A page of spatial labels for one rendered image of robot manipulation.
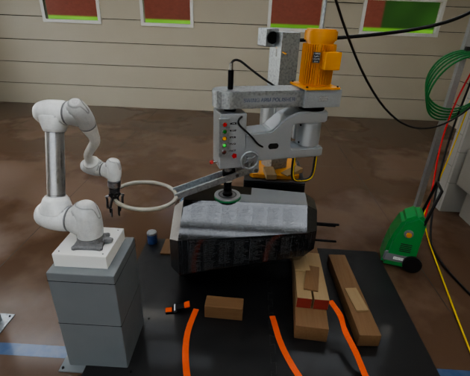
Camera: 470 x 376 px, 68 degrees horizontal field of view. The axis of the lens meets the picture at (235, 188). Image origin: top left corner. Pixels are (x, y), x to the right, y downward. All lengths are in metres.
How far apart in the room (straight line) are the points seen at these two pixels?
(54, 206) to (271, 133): 1.53
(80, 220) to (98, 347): 0.90
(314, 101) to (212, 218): 1.17
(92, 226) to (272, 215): 1.34
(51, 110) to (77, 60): 7.46
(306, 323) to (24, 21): 9.01
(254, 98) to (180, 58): 6.40
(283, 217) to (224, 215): 0.47
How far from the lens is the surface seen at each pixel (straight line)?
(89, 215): 2.16
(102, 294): 2.29
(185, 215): 2.79
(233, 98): 2.47
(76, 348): 2.71
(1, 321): 3.35
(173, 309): 3.00
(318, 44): 2.69
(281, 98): 2.59
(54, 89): 10.03
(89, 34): 9.40
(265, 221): 2.76
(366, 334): 2.89
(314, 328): 2.79
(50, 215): 2.28
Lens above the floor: 2.16
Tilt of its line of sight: 26 degrees down
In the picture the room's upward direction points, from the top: 2 degrees clockwise
